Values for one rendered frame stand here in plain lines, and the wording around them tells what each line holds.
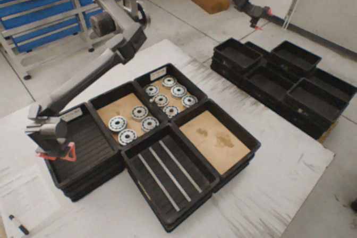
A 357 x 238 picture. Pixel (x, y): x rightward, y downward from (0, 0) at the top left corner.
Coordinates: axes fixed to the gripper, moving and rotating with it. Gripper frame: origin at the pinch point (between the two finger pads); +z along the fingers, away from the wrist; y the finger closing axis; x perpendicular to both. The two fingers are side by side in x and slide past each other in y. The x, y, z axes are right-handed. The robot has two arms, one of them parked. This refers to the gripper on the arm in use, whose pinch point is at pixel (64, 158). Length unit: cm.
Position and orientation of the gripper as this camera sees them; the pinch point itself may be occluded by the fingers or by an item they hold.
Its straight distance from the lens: 104.5
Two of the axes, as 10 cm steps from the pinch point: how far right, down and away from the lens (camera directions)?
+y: 9.6, -0.1, -2.9
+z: 2.1, 7.2, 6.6
